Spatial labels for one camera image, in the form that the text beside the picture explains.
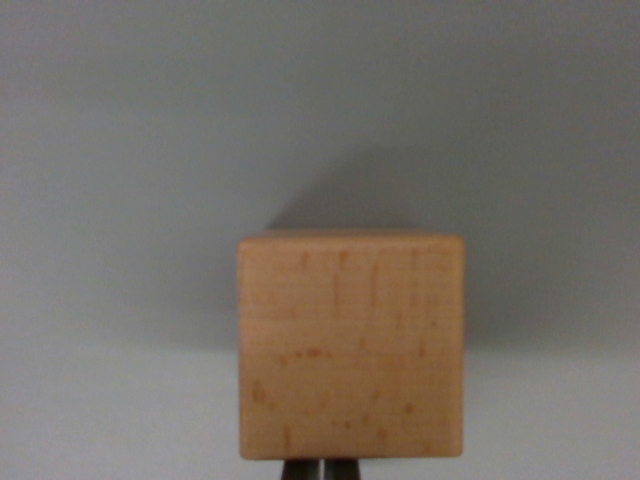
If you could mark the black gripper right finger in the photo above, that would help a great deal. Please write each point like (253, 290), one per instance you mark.
(342, 470)

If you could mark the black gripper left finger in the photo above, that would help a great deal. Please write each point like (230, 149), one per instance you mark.
(300, 470)

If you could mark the light wooden cube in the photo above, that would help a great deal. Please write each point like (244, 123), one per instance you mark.
(350, 350)

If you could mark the grey plastic bin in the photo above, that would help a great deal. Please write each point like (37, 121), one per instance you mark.
(125, 150)

